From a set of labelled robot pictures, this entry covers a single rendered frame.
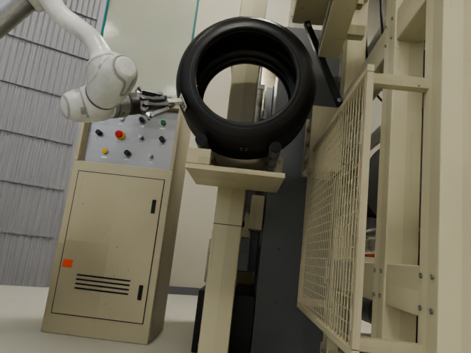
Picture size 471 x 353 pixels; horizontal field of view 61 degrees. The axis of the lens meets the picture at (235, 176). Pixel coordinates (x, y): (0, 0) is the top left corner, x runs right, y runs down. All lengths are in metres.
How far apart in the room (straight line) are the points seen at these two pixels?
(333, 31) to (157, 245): 1.34
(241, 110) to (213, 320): 0.96
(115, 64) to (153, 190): 1.14
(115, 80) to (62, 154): 3.07
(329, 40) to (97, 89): 1.09
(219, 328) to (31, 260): 2.61
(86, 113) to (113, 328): 1.26
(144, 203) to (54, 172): 2.09
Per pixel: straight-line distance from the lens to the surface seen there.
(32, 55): 4.43
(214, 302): 1.82
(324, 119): 1.88
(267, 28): 1.67
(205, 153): 1.49
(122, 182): 2.24
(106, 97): 1.21
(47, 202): 4.14
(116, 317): 2.23
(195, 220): 4.58
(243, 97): 1.95
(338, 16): 1.84
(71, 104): 1.29
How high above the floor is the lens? 0.50
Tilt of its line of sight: 11 degrees up
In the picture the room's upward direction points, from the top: 7 degrees clockwise
